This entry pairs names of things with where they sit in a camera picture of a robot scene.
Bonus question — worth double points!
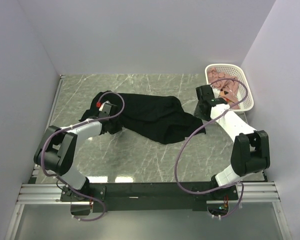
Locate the black t shirt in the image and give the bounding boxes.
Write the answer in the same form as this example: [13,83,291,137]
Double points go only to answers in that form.
[79,92,203,145]

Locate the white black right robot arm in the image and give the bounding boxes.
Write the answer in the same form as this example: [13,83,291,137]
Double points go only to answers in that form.
[196,85,271,200]

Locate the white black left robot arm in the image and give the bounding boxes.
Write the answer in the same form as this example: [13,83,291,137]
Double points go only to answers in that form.
[33,101,122,201]

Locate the pink t shirt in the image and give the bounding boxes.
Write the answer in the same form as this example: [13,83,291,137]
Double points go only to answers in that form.
[207,67,239,105]

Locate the white perforated plastic basket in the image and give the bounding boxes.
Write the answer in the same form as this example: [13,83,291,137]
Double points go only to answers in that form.
[205,63,254,112]

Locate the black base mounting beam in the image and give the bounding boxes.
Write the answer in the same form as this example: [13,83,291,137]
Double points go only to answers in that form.
[59,181,238,217]

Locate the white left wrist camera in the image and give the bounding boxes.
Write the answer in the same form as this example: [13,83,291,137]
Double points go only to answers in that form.
[96,101,111,112]

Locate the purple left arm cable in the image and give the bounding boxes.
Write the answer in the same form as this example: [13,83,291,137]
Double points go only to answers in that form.
[39,91,126,222]

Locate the aluminium extrusion rail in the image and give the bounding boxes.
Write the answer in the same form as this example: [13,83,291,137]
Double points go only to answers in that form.
[16,182,281,205]

